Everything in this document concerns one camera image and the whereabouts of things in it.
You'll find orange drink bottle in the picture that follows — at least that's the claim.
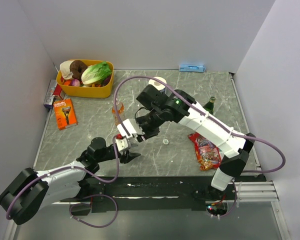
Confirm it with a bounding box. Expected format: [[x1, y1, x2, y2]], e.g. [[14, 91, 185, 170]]
[[111, 98, 126, 126]]

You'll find clear bottle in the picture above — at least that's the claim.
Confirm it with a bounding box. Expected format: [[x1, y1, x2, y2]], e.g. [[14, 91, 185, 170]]
[[129, 138, 139, 151]]

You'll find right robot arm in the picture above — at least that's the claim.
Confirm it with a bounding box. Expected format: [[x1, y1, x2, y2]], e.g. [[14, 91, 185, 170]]
[[136, 85, 254, 200]]

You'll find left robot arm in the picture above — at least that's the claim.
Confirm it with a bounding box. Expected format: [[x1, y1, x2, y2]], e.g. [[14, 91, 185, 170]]
[[0, 137, 140, 225]]

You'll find green glass bottle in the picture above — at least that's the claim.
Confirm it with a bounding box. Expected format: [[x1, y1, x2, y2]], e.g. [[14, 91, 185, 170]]
[[203, 96, 216, 115]]

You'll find toilet paper roll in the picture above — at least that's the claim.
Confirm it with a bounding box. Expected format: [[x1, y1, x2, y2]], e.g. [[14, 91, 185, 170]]
[[148, 76, 167, 94]]

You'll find white green cap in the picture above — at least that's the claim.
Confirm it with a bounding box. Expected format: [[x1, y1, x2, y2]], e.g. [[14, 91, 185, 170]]
[[162, 139, 169, 145]]

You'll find orange razor box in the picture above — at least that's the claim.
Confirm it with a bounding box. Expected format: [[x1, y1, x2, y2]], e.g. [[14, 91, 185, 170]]
[[53, 98, 78, 130]]

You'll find blue tissue pack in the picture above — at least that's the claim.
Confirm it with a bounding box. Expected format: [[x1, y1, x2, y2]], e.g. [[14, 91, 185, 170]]
[[178, 64, 206, 73]]

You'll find red snack bag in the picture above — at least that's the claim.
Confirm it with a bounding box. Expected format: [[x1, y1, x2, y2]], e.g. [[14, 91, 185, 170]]
[[187, 132, 222, 172]]

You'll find red small box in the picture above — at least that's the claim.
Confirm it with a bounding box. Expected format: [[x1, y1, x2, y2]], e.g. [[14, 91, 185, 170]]
[[52, 84, 66, 100]]

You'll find purple white box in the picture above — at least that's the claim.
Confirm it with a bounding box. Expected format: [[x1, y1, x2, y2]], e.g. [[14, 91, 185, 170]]
[[43, 79, 57, 109]]

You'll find purple toy onion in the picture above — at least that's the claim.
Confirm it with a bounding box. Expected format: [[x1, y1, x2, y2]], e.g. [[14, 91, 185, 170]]
[[70, 78, 81, 87]]

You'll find yellow plastic bin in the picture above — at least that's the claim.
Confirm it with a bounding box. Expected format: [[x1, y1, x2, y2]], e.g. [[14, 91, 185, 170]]
[[56, 59, 114, 98]]

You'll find toy lettuce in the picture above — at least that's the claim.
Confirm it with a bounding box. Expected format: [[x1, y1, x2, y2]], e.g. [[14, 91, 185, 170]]
[[81, 61, 112, 85]]

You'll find beige plush toy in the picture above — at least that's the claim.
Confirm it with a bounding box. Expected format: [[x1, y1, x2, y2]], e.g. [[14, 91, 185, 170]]
[[59, 60, 74, 80]]

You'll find brown plush donut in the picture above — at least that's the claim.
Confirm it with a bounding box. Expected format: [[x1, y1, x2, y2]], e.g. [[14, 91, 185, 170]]
[[69, 60, 88, 81]]

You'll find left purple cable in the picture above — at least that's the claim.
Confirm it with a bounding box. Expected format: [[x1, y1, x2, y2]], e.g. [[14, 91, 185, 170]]
[[6, 136, 121, 228]]

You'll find purple cable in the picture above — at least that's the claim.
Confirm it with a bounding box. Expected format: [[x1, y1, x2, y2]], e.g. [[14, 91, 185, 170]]
[[113, 75, 287, 218], [6, 136, 121, 228]]

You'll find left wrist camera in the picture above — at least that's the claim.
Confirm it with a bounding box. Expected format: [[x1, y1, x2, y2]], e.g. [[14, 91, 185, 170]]
[[115, 134, 131, 152]]

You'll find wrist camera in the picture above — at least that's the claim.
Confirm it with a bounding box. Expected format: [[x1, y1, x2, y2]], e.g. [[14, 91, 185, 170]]
[[115, 134, 131, 152], [117, 118, 144, 140]]

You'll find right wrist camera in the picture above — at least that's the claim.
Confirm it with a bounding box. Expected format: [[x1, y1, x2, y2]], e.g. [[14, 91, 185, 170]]
[[117, 118, 144, 140]]

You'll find black base frame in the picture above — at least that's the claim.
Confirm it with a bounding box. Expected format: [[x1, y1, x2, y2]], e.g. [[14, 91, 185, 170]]
[[57, 174, 267, 213]]

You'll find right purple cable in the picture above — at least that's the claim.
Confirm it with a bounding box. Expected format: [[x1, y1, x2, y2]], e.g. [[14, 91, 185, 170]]
[[113, 75, 287, 218]]

